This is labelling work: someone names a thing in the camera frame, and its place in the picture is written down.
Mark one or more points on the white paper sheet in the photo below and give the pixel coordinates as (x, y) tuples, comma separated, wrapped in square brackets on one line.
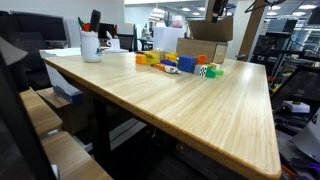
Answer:
[(63, 52)]

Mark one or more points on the small white container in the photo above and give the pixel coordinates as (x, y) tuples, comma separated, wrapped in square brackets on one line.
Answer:
[(115, 44)]

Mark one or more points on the white toy brick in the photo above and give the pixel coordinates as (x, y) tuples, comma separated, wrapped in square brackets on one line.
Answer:
[(215, 66)]

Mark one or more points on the brown cardboard shipping box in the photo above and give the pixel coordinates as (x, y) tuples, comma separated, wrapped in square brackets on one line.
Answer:
[(200, 50)]

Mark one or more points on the large blue block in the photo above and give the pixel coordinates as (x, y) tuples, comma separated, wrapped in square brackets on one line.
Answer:
[(187, 64)]

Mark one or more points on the orange toy brick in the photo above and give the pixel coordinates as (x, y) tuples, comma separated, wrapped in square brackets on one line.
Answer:
[(140, 59)]

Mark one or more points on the round ceiling light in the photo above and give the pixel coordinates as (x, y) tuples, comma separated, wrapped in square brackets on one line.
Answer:
[(274, 7), (307, 6)]

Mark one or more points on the bright green toy brick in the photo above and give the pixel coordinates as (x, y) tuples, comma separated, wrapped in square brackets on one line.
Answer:
[(219, 72)]

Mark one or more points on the black table leg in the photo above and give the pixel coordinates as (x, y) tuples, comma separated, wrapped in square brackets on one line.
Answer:
[(101, 133)]

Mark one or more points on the large black monitor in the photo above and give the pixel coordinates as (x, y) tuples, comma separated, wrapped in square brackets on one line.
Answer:
[(40, 26)]

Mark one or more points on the white and blue box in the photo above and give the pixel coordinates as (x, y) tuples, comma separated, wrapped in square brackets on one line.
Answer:
[(61, 85)]

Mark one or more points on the white mug with print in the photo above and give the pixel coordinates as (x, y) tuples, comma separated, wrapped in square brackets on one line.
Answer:
[(90, 48)]

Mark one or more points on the grey equipment box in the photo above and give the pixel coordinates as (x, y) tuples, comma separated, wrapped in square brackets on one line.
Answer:
[(281, 26)]

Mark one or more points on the black panel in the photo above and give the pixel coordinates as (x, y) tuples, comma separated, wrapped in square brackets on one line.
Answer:
[(13, 110)]

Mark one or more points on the tan wooden block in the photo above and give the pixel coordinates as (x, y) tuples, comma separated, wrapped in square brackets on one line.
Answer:
[(161, 53)]

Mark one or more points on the brown storage carton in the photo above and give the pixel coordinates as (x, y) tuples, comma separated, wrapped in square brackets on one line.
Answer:
[(66, 116)]

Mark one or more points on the wooden pillar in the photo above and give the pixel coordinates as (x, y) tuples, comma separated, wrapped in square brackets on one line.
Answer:
[(253, 33)]

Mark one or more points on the green marker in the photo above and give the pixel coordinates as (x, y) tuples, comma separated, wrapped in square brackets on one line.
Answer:
[(80, 22)]

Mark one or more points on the white electronic device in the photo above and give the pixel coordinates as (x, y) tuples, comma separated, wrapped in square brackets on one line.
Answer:
[(296, 107)]

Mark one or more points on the flat blue toy brick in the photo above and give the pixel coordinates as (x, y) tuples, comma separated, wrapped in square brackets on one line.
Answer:
[(168, 63)]

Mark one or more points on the yellow toy brick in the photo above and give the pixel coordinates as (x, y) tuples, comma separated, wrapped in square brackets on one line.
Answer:
[(172, 57)]

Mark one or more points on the grey plastic cover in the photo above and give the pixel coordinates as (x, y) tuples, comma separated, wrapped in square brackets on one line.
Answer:
[(310, 140)]

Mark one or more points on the yellow toy block with stickers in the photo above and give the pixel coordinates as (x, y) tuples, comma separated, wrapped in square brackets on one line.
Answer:
[(152, 58)]

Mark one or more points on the red marker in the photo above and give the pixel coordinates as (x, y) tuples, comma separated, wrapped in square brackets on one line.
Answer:
[(86, 27)]

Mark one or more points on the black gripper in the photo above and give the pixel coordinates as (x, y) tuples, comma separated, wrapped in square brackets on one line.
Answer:
[(220, 6)]

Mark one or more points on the black marker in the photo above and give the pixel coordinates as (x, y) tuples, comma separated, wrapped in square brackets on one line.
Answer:
[(95, 20)]

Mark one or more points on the wooden shelf board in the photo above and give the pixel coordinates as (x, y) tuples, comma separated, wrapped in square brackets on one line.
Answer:
[(73, 160), (40, 113)]

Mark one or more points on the black office chair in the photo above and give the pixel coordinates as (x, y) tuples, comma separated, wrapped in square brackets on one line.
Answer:
[(126, 41)]

